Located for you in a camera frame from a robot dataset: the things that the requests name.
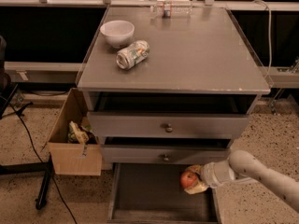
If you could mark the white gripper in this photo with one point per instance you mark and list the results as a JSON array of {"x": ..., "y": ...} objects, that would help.
[{"x": 209, "y": 174}]

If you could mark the red apple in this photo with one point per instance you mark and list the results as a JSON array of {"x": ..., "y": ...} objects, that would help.
[{"x": 188, "y": 179}]

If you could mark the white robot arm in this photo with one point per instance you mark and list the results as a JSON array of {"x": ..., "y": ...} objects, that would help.
[{"x": 240, "y": 167}]

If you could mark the top grey drawer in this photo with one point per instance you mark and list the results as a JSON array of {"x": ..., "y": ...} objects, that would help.
[{"x": 198, "y": 126}]

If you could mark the open bottom grey drawer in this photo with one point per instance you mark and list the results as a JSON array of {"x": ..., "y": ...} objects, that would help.
[{"x": 151, "y": 194}]

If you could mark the middle grey drawer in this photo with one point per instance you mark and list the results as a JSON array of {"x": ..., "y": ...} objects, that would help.
[{"x": 163, "y": 155}]

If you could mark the grey drawer cabinet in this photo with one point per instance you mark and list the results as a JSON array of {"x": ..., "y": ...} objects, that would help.
[{"x": 197, "y": 64}]

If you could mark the cardboard box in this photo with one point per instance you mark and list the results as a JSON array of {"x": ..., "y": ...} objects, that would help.
[{"x": 70, "y": 157}]

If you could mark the crumpled snack wrappers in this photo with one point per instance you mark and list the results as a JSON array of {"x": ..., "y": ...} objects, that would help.
[{"x": 80, "y": 134}]

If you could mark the crushed soda can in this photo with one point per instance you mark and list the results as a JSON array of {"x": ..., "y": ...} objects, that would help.
[{"x": 132, "y": 55}]

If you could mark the black stand base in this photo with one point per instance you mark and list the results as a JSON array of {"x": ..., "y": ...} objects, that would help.
[{"x": 45, "y": 167}]

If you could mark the white ceramic bowl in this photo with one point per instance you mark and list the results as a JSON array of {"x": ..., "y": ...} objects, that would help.
[{"x": 117, "y": 34}]

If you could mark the clear plastic water bottle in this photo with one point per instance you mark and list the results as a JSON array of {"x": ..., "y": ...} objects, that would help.
[{"x": 169, "y": 9}]

